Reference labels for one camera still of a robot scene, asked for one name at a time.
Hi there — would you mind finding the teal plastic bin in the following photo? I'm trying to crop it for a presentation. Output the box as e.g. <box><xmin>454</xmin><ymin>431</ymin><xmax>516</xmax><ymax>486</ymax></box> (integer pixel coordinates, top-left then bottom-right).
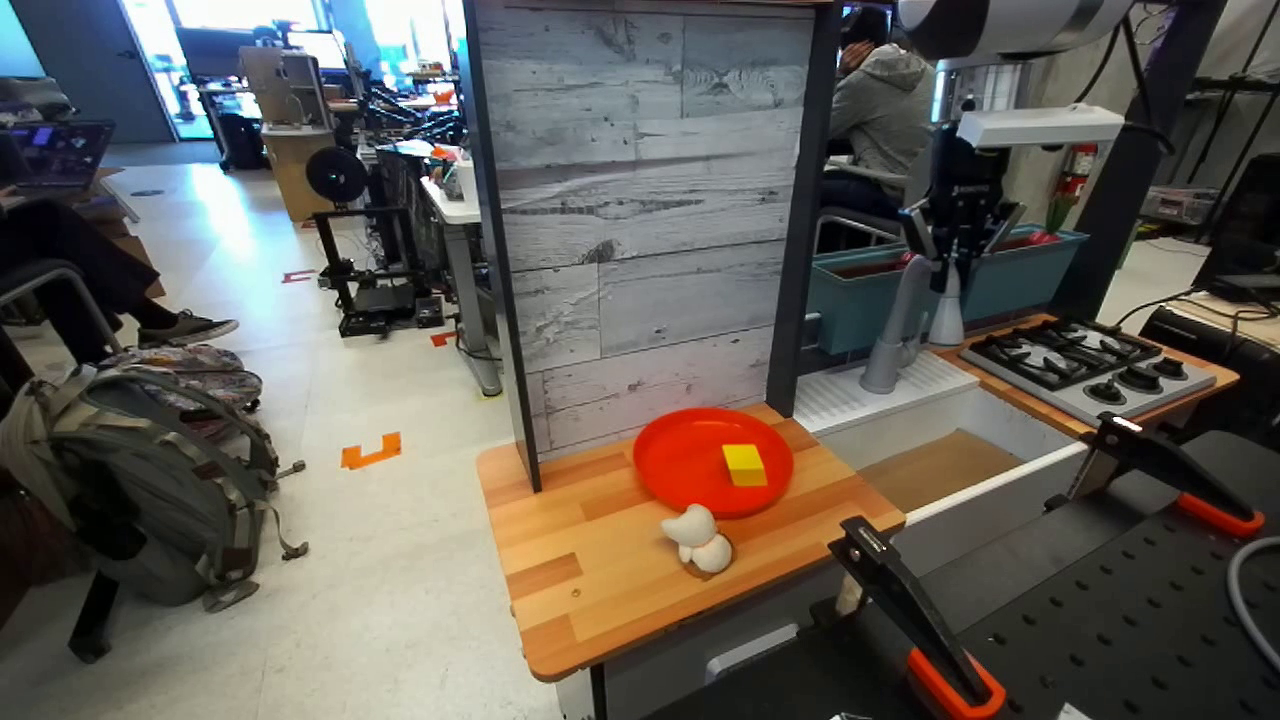
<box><xmin>806</xmin><ymin>222</ymin><xmax>1094</xmax><ymax>366</ymax></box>

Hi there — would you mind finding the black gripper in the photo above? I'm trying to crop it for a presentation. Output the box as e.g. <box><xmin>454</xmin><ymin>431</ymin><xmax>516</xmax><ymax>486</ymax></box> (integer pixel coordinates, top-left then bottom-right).
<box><xmin>904</xmin><ymin>127</ymin><xmax>1028</xmax><ymax>269</ymax></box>

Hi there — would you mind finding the kitchen sink basin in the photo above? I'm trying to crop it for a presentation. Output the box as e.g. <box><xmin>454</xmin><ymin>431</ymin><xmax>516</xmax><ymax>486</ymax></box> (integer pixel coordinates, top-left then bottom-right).
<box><xmin>798</xmin><ymin>349</ymin><xmax>1098</xmax><ymax>541</ymax></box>

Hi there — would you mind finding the white tapered bottle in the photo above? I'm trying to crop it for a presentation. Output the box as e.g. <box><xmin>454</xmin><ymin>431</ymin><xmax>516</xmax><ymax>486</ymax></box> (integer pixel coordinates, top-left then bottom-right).
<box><xmin>924</xmin><ymin>255</ymin><xmax>972</xmax><ymax>354</ymax></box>

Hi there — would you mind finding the seated person with laptop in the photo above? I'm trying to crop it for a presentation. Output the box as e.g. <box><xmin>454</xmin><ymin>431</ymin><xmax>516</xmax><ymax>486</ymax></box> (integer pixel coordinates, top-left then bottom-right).
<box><xmin>0</xmin><ymin>75</ymin><xmax>244</xmax><ymax>373</ymax></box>

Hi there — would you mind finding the grey backpack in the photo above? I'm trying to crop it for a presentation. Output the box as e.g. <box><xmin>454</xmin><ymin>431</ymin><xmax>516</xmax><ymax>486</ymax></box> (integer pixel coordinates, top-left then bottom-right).
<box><xmin>0</xmin><ymin>339</ymin><xmax>313</xmax><ymax>620</ymax></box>

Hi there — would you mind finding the toy stove top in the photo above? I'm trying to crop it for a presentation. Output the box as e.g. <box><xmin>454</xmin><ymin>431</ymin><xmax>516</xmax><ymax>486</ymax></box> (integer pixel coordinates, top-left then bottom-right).
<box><xmin>959</xmin><ymin>312</ymin><xmax>1221</xmax><ymax>431</ymax></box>

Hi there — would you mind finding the orange black bar clamp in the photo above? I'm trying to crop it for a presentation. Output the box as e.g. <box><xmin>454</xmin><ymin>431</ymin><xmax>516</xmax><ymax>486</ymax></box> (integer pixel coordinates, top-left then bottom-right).
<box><xmin>1064</xmin><ymin>407</ymin><xmax>1272</xmax><ymax>546</ymax></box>
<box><xmin>824</xmin><ymin>514</ymin><xmax>1015</xmax><ymax>720</ymax></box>

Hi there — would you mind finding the grey toy kitchen faucet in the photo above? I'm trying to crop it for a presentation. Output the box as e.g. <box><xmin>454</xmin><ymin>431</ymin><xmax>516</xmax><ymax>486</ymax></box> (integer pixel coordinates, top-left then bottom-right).
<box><xmin>858</xmin><ymin>248</ymin><xmax>939</xmax><ymax>402</ymax></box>

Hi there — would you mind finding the grey coiled cable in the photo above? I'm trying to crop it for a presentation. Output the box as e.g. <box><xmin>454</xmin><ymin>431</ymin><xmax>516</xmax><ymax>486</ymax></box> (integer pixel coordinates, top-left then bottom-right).
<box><xmin>1224</xmin><ymin>532</ymin><xmax>1280</xmax><ymax>642</ymax></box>

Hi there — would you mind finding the black perforated breadboard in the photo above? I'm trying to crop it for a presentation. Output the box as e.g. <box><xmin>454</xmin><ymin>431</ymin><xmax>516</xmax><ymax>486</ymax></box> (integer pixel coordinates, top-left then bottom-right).
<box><xmin>952</xmin><ymin>502</ymin><xmax>1280</xmax><ymax>720</ymax></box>

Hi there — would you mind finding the grey wood-look back panel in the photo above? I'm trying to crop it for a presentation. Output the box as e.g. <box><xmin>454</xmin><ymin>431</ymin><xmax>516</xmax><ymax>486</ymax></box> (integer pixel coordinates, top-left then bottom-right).
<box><xmin>460</xmin><ymin>0</ymin><xmax>839</xmax><ymax>495</ymax></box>

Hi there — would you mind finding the black workshop stand with spool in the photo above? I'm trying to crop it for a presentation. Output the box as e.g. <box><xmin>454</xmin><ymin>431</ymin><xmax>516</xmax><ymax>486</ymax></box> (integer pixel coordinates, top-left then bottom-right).
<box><xmin>301</xmin><ymin>137</ymin><xmax>454</xmax><ymax>345</ymax></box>

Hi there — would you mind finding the yellow cube block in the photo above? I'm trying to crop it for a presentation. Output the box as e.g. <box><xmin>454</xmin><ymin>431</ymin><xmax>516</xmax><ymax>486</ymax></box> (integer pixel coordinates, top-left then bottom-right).
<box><xmin>720</xmin><ymin>442</ymin><xmax>776</xmax><ymax>491</ymax></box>

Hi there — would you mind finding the red round plate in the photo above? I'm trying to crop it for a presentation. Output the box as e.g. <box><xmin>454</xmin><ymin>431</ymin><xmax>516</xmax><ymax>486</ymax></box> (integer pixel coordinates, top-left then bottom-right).
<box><xmin>627</xmin><ymin>403</ymin><xmax>801</xmax><ymax>526</ymax></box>

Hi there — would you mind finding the small white figurine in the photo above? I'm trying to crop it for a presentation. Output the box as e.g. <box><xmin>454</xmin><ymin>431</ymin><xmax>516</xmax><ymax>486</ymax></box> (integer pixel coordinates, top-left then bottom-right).
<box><xmin>655</xmin><ymin>502</ymin><xmax>740</xmax><ymax>582</ymax></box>

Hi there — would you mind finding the seated person in grey hoodie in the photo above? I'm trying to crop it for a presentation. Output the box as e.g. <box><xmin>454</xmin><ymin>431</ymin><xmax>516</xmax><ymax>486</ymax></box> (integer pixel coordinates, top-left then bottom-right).
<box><xmin>814</xmin><ymin>6</ymin><xmax>939</xmax><ymax>255</ymax></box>

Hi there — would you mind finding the wooden kitchen countertop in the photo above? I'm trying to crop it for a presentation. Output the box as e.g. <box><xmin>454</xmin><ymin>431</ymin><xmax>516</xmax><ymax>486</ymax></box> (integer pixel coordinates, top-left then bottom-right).
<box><xmin>473</xmin><ymin>403</ymin><xmax>914</xmax><ymax>688</ymax></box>

